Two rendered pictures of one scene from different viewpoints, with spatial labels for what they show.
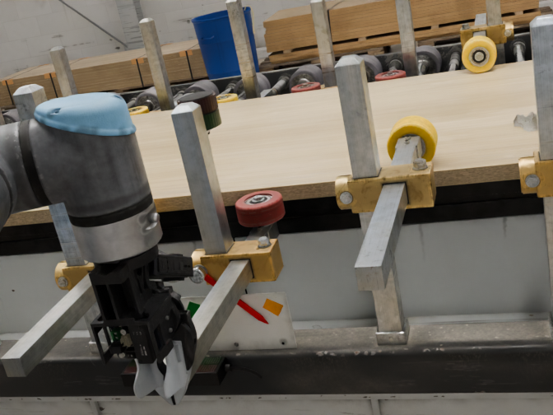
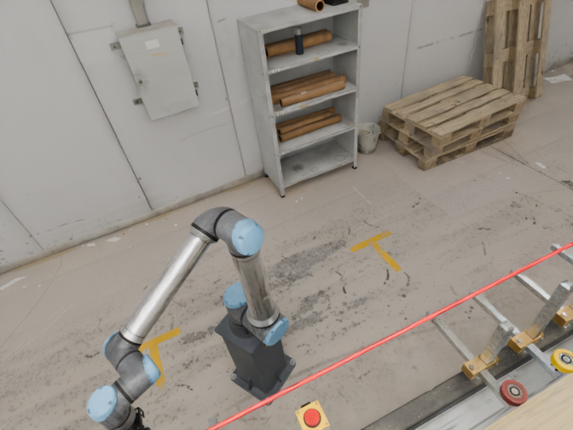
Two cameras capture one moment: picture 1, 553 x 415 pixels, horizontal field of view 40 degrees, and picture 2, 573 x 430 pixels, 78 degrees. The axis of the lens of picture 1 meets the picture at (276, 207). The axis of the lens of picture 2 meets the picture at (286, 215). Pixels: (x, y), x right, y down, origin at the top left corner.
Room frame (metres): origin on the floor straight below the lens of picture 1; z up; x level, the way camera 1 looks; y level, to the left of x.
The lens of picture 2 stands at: (1.52, 0.39, 2.26)
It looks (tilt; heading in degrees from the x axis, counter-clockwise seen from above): 42 degrees down; 142
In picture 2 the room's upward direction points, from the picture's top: 8 degrees counter-clockwise
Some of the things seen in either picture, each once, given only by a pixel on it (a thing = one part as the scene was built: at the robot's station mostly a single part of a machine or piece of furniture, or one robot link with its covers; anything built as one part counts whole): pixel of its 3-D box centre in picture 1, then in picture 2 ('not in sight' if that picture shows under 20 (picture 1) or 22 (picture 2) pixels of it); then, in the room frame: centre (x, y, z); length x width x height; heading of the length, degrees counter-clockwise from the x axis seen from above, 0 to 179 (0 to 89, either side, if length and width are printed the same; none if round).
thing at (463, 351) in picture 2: not in sight; (465, 353); (1.43, 1.26, 0.82); 0.43 x 0.03 x 0.04; 161
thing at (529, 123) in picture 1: (534, 118); not in sight; (1.28, -0.48, 0.91); 0.09 x 0.07 x 0.02; 12
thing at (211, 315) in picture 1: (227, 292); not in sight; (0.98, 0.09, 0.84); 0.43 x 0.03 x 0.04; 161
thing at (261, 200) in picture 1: (264, 227); not in sight; (1.18, 0.03, 0.85); 0.08 x 0.08 x 0.11
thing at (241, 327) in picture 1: (213, 324); not in sight; (1.08, 0.14, 0.75); 0.26 x 0.01 x 0.10; 71
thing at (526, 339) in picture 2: not in sight; (526, 339); (1.57, 1.50, 0.80); 0.13 x 0.06 x 0.05; 71
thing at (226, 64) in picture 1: (230, 50); not in sight; (6.92, 0.12, 0.36); 0.59 x 0.57 x 0.73; 163
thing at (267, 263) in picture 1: (236, 261); not in sight; (1.08, 0.08, 0.85); 0.13 x 0.06 x 0.05; 71
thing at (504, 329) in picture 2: not in sight; (488, 357); (1.50, 1.28, 0.86); 0.03 x 0.03 x 0.48; 71
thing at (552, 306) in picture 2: not in sight; (541, 320); (1.58, 1.52, 0.93); 0.03 x 0.03 x 0.48; 71
